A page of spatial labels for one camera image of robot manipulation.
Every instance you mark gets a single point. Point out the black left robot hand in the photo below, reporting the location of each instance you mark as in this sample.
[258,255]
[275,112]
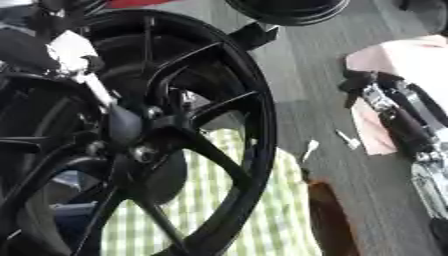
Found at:
[125,126]

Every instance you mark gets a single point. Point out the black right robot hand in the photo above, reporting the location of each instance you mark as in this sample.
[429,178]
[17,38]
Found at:
[405,128]

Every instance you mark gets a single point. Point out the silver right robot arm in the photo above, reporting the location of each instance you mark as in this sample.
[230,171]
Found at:
[431,186]

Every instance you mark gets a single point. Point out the black spoked wheel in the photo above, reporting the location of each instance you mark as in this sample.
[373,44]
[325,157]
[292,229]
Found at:
[245,100]

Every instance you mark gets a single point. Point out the black round wheel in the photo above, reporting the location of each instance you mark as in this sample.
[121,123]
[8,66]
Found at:
[291,11]

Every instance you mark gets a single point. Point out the pale pink sheet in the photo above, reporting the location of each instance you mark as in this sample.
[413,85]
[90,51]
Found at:
[408,56]

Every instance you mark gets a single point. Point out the black bracket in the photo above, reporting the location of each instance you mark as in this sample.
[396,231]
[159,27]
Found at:
[254,35]

